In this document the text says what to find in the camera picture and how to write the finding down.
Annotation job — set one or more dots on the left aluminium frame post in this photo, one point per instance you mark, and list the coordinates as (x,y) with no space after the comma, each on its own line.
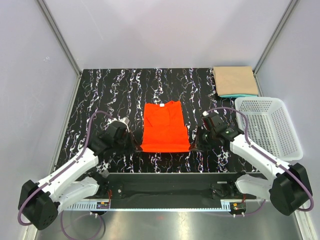
(58,35)

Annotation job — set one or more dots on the white slotted cable duct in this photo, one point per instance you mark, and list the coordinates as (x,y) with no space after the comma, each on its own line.
(93,206)

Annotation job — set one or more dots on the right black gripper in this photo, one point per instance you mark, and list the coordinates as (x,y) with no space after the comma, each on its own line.
(194,146)

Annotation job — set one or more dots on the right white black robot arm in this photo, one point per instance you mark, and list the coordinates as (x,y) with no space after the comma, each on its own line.
(285,185)

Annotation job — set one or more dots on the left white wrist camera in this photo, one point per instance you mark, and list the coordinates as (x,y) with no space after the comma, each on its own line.
(125,120)

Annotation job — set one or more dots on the orange t shirt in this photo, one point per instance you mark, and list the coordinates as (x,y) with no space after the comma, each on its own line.
(164,130)

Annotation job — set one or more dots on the aluminium frame post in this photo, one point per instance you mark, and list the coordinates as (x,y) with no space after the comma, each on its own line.
(58,35)
(275,35)

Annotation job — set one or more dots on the white plastic basket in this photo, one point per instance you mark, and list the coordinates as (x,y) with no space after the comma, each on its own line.
(270,126)

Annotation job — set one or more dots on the right aluminium frame post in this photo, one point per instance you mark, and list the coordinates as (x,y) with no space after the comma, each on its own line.
(275,35)

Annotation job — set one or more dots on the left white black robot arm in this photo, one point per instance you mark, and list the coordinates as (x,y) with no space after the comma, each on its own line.
(42,201)

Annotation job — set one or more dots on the folded brown t shirt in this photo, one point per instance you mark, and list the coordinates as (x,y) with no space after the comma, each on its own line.
(235,80)

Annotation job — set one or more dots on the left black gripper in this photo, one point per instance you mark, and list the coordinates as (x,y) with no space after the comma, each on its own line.
(137,147)

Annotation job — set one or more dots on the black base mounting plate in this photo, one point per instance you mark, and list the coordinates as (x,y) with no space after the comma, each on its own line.
(170,191)

